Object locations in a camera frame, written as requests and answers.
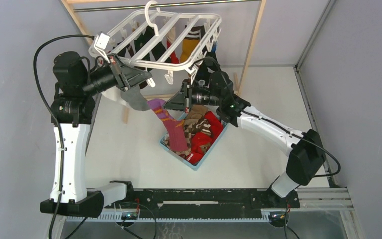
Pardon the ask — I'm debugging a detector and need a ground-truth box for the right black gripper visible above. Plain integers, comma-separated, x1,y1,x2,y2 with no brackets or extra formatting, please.
163,78,222,113

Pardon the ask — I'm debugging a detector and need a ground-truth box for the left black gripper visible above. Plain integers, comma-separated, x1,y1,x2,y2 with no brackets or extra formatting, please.
80,53,152,96

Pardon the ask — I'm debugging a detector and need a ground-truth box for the grey sock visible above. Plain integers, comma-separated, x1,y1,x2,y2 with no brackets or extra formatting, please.
121,86,150,111

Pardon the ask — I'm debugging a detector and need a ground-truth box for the white fluffy sock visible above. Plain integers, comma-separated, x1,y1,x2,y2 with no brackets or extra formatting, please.
102,89,130,107

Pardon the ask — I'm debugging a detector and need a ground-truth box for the purple striped sock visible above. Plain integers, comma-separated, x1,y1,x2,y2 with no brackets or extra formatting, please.
148,98,188,152

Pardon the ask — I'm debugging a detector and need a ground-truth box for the white plastic clip hanger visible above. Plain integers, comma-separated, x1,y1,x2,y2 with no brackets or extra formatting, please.
88,0,222,84

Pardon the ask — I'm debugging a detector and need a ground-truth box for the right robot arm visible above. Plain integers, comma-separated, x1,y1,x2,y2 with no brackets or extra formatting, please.
163,71,327,207

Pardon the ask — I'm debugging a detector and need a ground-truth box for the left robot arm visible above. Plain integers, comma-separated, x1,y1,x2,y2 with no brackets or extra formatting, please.
40,51,151,218

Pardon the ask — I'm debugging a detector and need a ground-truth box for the tan ribbed sock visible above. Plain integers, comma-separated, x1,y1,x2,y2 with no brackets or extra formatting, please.
185,105,209,120

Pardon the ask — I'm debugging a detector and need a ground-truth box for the argyle brown sock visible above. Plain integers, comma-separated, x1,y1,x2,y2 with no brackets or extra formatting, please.
174,119,212,159

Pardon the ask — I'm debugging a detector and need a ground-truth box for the red hanging sock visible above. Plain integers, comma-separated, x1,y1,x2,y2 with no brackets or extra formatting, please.
166,27,181,65

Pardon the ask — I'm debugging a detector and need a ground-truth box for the red sock in basket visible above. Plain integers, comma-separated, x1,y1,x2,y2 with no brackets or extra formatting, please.
186,111,225,165

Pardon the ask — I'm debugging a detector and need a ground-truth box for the yellow mustard sock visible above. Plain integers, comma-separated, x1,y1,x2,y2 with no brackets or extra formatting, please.
179,26,201,63

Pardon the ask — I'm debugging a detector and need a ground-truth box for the light blue plastic basket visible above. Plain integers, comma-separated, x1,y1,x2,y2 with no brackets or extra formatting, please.
159,112,227,171

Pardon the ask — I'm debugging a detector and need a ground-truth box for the black hanging sock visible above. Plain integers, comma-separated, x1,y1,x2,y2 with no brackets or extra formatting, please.
193,40,217,87

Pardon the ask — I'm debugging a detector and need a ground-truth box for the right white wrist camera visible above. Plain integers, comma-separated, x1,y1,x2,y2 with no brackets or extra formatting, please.
188,65,199,85

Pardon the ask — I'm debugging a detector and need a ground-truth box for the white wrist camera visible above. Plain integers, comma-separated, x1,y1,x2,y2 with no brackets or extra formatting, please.
92,32,110,63
188,65,199,85

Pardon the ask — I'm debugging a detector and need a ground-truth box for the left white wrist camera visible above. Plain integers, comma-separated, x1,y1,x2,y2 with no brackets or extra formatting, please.
92,32,110,63

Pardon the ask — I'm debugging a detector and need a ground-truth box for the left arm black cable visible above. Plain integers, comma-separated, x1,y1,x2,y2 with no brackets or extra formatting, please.
32,34,95,239

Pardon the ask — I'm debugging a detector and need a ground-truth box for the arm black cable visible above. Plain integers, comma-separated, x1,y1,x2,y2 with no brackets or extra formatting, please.
194,56,341,179
32,34,95,239

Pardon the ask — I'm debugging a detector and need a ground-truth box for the black mounting rail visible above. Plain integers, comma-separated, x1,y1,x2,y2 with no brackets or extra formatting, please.
121,188,300,220

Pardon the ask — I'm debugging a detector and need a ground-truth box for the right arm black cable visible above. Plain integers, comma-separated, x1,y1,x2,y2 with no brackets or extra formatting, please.
194,56,341,179

